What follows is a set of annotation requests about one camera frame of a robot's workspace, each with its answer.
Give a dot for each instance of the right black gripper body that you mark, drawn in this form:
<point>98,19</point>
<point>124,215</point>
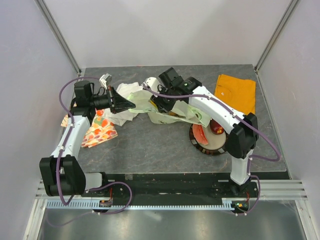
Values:
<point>165,103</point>

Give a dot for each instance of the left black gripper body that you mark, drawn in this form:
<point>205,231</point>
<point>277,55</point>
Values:
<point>103,101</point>

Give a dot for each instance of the light green plastic bag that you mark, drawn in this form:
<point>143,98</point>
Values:
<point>181,112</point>

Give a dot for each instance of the orange red fake fruit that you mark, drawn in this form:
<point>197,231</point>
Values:
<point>199,134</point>

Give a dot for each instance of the dark red fake apple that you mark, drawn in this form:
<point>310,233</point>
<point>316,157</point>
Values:
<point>216,128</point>

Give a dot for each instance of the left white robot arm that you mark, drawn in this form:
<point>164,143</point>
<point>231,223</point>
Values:
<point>61,172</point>

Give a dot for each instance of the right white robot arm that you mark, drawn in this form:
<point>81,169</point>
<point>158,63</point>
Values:
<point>241,138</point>

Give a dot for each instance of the orange floral cloth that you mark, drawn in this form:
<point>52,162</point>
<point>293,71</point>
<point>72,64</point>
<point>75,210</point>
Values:
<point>101,130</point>

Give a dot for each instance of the dark rimmed ceramic plate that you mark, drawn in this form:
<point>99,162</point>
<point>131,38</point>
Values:
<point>216,143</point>

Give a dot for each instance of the orange folded cloth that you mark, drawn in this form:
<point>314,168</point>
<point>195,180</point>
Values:
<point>239,94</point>

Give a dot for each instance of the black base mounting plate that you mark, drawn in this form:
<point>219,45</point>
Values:
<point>215,185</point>

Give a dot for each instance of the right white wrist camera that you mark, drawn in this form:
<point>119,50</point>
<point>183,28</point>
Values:
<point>151,83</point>

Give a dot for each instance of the left aluminium frame post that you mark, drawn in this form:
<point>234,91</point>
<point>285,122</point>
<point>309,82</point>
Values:
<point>44,9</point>

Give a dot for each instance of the aluminium frame post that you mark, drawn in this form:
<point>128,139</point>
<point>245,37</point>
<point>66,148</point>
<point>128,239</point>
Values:
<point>44,9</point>
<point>276,33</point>

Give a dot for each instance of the grey slotted cable duct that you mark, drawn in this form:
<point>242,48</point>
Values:
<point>96,204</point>

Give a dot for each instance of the aluminium front rail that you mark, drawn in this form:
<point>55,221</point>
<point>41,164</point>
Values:
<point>269,190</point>

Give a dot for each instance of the right aluminium frame post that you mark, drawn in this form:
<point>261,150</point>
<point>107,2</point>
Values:
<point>276,33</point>

